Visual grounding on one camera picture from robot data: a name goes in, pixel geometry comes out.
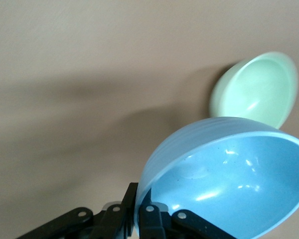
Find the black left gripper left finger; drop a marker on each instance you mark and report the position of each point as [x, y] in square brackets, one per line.
[114, 224]

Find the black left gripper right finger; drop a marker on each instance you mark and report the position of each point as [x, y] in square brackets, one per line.
[152, 224]

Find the blue bowl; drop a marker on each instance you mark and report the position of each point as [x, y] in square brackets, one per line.
[239, 174]

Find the green bowl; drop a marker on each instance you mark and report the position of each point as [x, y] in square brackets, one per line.
[259, 92]

